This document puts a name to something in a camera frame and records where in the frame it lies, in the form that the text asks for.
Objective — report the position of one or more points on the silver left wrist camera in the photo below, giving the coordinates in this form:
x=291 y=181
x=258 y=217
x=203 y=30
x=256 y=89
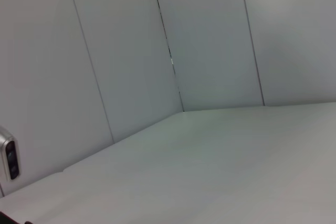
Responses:
x=9 y=153

